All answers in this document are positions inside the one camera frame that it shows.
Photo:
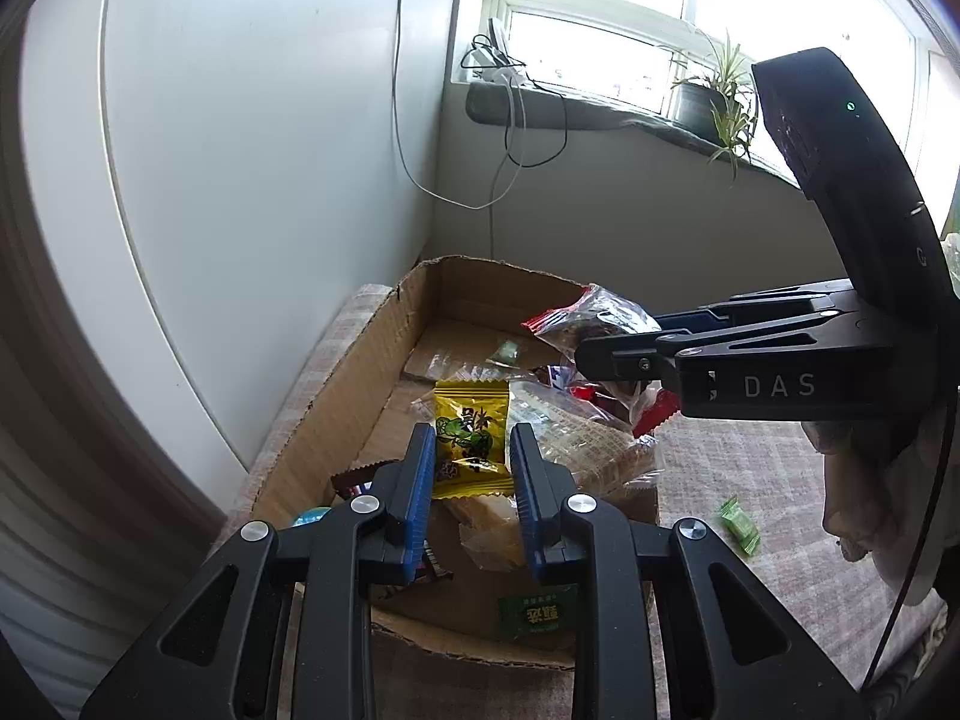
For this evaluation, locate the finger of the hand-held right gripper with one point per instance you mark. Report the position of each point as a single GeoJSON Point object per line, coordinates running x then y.
{"type": "Point", "coordinates": [622, 360]}
{"type": "Point", "coordinates": [690, 317]}

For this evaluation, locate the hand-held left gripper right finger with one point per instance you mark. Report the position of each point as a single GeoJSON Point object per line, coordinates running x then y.
{"type": "Point", "coordinates": [525, 495]}

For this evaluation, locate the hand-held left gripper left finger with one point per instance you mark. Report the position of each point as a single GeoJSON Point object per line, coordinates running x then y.
{"type": "Point", "coordinates": [420, 495]}

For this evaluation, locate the red-edged clear snack packet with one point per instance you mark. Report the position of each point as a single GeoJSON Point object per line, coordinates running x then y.
{"type": "Point", "coordinates": [592, 315]}

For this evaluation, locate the bread loaf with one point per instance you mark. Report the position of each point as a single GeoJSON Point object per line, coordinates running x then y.
{"type": "Point", "coordinates": [592, 450]}

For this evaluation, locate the yellow candy packet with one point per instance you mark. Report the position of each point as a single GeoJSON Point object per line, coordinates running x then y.
{"type": "Point", "coordinates": [469, 427]}

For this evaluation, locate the cardboard box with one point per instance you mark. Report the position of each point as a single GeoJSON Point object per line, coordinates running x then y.
{"type": "Point", "coordinates": [450, 300]}

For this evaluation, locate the person's right hand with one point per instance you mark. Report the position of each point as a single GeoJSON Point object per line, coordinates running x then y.
{"type": "Point", "coordinates": [862, 495]}

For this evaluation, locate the red candy wrapper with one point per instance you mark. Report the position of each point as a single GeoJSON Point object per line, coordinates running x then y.
{"type": "Point", "coordinates": [592, 392]}

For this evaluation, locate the dark chocolate bar packet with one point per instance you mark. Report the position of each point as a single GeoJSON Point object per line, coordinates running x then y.
{"type": "Point", "coordinates": [551, 373]}

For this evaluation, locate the green jelly cup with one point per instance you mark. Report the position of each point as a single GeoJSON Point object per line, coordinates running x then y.
{"type": "Point", "coordinates": [311, 517]}

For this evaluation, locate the small green candy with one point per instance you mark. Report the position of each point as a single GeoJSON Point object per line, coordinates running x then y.
{"type": "Point", "coordinates": [508, 351]}

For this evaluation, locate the dark green snack packet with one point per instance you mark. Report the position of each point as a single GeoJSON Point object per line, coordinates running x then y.
{"type": "Point", "coordinates": [536, 613]}

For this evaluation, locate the clear plastic packet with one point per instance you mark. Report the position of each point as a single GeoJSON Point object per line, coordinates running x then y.
{"type": "Point", "coordinates": [450, 367]}

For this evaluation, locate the potted spider plant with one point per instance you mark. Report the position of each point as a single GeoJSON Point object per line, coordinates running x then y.
{"type": "Point", "coordinates": [697, 109]}

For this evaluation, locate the light green candy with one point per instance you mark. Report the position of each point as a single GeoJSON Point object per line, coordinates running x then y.
{"type": "Point", "coordinates": [739, 525]}

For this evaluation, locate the grey stone windowsill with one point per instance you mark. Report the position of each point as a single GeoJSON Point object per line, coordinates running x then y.
{"type": "Point", "coordinates": [540, 109]}

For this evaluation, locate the white charger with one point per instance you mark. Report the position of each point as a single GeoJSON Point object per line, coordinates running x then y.
{"type": "Point", "coordinates": [496, 41]}

